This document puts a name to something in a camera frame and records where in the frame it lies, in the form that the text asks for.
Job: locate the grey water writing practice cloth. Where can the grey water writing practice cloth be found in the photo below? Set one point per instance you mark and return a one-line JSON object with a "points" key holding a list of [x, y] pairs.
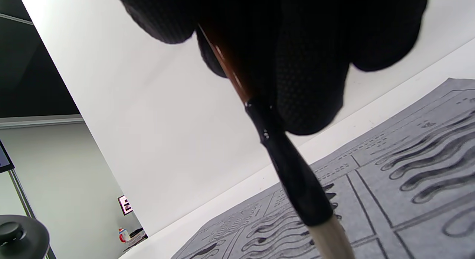
{"points": [[408, 214]]}

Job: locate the white backdrop board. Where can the white backdrop board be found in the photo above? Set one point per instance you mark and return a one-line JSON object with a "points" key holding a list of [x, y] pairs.
{"points": [[130, 103]]}

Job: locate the white and red bottle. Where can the white and red bottle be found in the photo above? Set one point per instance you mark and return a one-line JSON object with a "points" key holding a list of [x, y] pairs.
{"points": [[124, 235]]}

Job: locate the brown Chinese brush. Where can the brown Chinese brush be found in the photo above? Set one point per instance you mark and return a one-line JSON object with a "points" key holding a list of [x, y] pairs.
{"points": [[293, 170]]}

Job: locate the small framed sign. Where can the small framed sign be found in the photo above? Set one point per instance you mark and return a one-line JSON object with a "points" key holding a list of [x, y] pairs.
{"points": [[125, 205]]}

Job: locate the person's right hand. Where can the person's right hand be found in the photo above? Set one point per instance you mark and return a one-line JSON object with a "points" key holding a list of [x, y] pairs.
{"points": [[308, 47]]}

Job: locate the dark monitor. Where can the dark monitor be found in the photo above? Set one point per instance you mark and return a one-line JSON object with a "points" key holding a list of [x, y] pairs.
{"points": [[4, 158]]}

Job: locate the grey and white controller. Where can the grey and white controller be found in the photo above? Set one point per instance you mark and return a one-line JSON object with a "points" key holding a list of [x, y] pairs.
{"points": [[22, 236]]}

